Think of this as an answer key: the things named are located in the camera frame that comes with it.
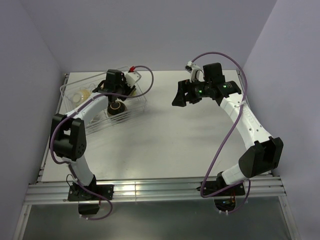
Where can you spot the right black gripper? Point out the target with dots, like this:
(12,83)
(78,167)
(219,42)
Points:
(184,86)

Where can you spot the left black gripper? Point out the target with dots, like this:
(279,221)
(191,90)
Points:
(128,88)

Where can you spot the green and white bowl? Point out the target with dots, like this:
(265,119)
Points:
(133,93)

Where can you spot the dark brown glazed bowl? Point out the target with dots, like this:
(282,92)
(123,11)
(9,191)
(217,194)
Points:
(117,111)

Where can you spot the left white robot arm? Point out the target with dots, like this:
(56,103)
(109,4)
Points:
(68,139)

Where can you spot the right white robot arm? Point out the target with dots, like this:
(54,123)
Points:
(263,151)

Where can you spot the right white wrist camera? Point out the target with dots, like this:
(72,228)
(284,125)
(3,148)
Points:
(194,70)

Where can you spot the clear wire dish rack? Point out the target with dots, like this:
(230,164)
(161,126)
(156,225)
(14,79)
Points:
(105,99)

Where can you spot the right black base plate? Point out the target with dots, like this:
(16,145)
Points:
(222,190)

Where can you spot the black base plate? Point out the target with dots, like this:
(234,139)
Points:
(77,194)
(222,190)

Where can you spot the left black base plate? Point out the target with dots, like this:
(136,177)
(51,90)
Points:
(77,194)

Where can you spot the aluminium rail frame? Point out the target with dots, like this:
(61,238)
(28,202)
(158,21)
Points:
(45,193)

